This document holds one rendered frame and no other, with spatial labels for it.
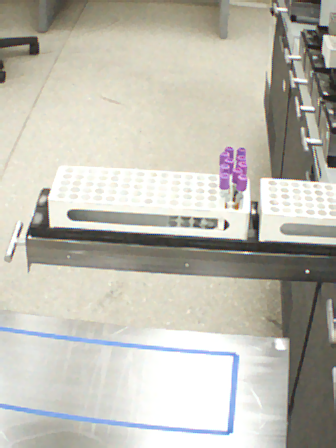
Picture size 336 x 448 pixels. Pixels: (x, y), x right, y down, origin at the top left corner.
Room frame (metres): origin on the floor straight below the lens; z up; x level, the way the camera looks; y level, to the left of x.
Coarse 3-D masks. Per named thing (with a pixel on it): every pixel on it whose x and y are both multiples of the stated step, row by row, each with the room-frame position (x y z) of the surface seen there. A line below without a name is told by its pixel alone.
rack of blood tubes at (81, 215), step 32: (64, 192) 1.04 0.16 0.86; (96, 192) 1.05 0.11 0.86; (128, 192) 1.04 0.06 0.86; (160, 192) 1.04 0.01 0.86; (192, 192) 1.05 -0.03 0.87; (64, 224) 1.01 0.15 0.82; (96, 224) 1.01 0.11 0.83; (128, 224) 1.04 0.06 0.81; (160, 224) 1.04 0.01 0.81; (192, 224) 1.02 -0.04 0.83
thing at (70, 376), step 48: (0, 336) 0.75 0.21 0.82; (48, 336) 0.76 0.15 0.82; (96, 336) 0.77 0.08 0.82; (144, 336) 0.78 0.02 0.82; (192, 336) 0.78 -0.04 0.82; (240, 336) 0.78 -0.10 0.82; (0, 384) 0.66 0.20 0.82; (48, 384) 0.67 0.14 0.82; (96, 384) 0.68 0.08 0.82; (144, 384) 0.69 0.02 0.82; (192, 384) 0.69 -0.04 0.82; (240, 384) 0.69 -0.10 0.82; (288, 384) 0.69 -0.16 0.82; (0, 432) 0.58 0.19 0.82; (48, 432) 0.59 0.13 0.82; (96, 432) 0.60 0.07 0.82; (144, 432) 0.60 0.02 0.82; (192, 432) 0.61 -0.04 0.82; (240, 432) 0.61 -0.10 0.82
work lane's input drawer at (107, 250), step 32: (32, 224) 1.01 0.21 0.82; (256, 224) 1.04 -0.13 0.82; (32, 256) 0.99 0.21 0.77; (64, 256) 0.99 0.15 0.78; (96, 256) 0.99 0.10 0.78; (128, 256) 0.99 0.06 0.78; (160, 256) 0.99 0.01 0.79; (192, 256) 0.99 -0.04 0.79; (224, 256) 0.98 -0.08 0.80; (256, 256) 0.98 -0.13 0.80; (288, 256) 0.98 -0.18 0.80; (320, 256) 0.98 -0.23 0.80
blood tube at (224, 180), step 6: (222, 174) 1.01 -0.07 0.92; (222, 180) 1.00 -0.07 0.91; (228, 180) 1.01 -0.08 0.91; (222, 186) 1.00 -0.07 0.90; (228, 186) 1.01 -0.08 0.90; (222, 192) 1.01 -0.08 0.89; (228, 192) 1.01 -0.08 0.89; (222, 198) 1.01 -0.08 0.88; (222, 204) 1.01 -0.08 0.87; (222, 222) 1.01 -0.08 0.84; (222, 228) 1.01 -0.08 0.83
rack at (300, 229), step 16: (272, 192) 1.07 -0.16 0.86; (288, 192) 1.07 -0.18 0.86; (304, 192) 1.07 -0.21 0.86; (320, 192) 1.07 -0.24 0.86; (272, 208) 1.02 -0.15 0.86; (288, 208) 1.02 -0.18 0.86; (304, 208) 1.02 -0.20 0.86; (320, 208) 1.03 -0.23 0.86; (272, 224) 1.00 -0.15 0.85; (288, 224) 1.06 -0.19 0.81; (304, 224) 1.06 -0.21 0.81; (320, 224) 1.00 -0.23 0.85; (272, 240) 1.00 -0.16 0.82; (288, 240) 1.00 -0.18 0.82; (304, 240) 1.00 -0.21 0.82; (320, 240) 1.00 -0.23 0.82
